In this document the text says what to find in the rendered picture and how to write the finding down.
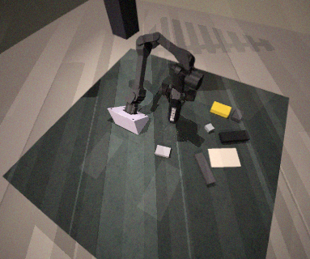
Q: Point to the yellow rectangular block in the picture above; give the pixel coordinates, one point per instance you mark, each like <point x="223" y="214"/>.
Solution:
<point x="220" y="109"/>

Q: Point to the cream flat sheet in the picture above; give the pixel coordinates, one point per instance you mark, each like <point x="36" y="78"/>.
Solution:
<point x="224" y="158"/>

